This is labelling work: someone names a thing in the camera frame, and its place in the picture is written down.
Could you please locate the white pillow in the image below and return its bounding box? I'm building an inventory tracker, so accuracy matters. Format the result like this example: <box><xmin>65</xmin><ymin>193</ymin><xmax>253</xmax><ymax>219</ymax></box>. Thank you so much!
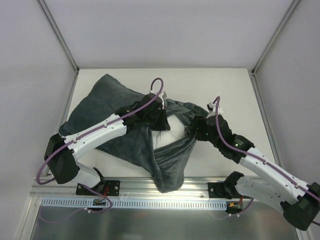
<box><xmin>151</xmin><ymin>115</ymin><xmax>190</xmax><ymax>151</ymax></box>

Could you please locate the zebra and grey pillowcase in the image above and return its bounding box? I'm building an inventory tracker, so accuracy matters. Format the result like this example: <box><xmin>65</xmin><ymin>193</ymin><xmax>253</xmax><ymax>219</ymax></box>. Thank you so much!
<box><xmin>58</xmin><ymin>74</ymin><xmax>208</xmax><ymax>193</ymax></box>

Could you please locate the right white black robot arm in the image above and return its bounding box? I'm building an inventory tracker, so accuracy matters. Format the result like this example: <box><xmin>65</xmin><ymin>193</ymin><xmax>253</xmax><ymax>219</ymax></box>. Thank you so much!
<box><xmin>185</xmin><ymin>115</ymin><xmax>320</xmax><ymax>231</ymax></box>

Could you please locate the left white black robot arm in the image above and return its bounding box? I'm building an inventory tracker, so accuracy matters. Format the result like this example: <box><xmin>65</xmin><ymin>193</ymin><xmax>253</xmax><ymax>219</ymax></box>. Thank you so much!
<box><xmin>44</xmin><ymin>91</ymin><xmax>170</xmax><ymax>195</ymax></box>

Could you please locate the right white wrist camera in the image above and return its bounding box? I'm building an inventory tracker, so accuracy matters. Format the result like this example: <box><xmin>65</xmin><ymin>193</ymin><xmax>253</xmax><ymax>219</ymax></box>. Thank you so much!
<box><xmin>207</xmin><ymin>102</ymin><xmax>224</xmax><ymax>118</ymax></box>

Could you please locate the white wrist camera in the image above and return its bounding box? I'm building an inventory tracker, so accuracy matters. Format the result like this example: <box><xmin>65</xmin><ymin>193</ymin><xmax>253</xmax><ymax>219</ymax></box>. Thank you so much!
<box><xmin>158</xmin><ymin>91</ymin><xmax>167</xmax><ymax>110</ymax></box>
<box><xmin>207</xmin><ymin>102</ymin><xmax>224</xmax><ymax>118</ymax></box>

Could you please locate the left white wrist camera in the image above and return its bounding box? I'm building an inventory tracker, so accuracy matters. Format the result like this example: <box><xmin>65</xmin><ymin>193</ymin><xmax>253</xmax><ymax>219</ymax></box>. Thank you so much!
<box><xmin>158</xmin><ymin>91</ymin><xmax>167</xmax><ymax>110</ymax></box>

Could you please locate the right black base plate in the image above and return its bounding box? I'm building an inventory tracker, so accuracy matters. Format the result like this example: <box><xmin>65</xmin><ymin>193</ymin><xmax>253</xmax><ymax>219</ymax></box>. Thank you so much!
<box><xmin>207</xmin><ymin>182</ymin><xmax>227</xmax><ymax>199</ymax></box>

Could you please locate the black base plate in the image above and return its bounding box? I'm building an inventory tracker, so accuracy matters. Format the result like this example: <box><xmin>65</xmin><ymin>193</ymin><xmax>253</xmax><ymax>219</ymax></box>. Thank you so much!
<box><xmin>75</xmin><ymin>180</ymin><xmax>121</xmax><ymax>197</ymax></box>
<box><xmin>207</xmin><ymin>182</ymin><xmax>227</xmax><ymax>199</ymax></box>

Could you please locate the aluminium mounting rail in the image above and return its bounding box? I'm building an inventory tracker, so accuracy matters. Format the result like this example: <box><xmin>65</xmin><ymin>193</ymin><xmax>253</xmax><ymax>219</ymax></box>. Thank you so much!
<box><xmin>29</xmin><ymin>176</ymin><xmax>225</xmax><ymax>199</ymax></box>

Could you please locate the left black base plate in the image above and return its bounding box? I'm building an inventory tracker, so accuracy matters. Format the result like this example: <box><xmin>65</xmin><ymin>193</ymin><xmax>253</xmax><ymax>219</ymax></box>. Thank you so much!
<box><xmin>75</xmin><ymin>180</ymin><xmax>121</xmax><ymax>197</ymax></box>

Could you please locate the white slotted cable duct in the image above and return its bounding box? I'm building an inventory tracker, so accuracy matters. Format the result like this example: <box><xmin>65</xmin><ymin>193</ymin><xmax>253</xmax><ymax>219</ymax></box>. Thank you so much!
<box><xmin>40</xmin><ymin>197</ymin><xmax>227</xmax><ymax>211</ymax></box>

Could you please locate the right aluminium frame post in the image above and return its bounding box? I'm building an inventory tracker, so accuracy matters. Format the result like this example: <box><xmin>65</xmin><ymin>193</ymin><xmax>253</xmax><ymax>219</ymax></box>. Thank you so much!
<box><xmin>251</xmin><ymin>0</ymin><xmax>301</xmax><ymax>76</ymax></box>

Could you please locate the aluminium frame post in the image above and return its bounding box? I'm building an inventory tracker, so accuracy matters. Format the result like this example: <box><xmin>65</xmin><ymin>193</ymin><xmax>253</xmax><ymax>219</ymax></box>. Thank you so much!
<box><xmin>36</xmin><ymin>0</ymin><xmax>80</xmax><ymax>74</ymax></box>
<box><xmin>251</xmin><ymin>0</ymin><xmax>301</xmax><ymax>76</ymax></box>

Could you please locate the left aluminium frame post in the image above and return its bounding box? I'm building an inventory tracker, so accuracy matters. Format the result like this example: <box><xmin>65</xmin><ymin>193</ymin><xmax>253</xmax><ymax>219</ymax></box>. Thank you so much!
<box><xmin>36</xmin><ymin>0</ymin><xmax>80</xmax><ymax>74</ymax></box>

